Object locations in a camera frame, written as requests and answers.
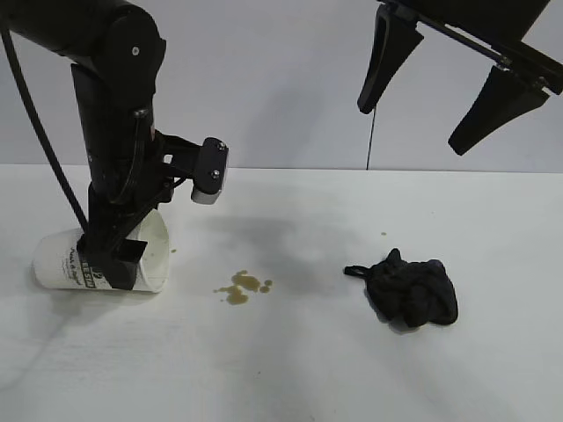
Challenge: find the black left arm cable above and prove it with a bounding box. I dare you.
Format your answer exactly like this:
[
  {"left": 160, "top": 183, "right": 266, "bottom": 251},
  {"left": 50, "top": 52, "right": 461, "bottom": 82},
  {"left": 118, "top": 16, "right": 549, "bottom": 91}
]
[{"left": 0, "top": 28, "right": 89, "bottom": 234}]

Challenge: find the white paper coffee cup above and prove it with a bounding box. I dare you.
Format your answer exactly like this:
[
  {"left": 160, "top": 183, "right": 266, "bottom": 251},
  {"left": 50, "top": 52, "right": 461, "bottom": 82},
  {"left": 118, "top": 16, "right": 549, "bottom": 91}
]
[{"left": 33, "top": 210, "right": 172, "bottom": 294}]

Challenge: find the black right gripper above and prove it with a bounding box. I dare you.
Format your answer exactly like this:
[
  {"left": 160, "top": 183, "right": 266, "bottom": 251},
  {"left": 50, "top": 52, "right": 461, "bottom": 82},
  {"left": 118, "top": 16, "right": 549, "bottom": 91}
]
[{"left": 356, "top": 0, "right": 563, "bottom": 156}]

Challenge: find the black cloth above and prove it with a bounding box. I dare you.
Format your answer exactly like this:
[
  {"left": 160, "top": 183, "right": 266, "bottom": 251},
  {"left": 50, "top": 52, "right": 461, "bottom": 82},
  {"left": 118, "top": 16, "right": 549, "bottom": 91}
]
[{"left": 343, "top": 248, "right": 460, "bottom": 329}]

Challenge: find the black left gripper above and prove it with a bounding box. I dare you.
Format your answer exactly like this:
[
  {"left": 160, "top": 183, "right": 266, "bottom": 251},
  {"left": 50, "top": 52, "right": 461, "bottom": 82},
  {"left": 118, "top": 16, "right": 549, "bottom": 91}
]
[{"left": 77, "top": 131, "right": 173, "bottom": 292}]

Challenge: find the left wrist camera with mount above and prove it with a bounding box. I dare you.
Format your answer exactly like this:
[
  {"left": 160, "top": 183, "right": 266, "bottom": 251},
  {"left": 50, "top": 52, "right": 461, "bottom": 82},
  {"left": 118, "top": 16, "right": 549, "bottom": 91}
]
[{"left": 152, "top": 130, "right": 231, "bottom": 207}]

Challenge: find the brown coffee spill puddle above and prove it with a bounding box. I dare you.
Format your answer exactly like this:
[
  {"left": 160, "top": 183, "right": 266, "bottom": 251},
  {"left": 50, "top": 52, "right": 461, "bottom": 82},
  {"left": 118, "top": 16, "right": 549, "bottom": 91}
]
[{"left": 213, "top": 269, "right": 274, "bottom": 307}]

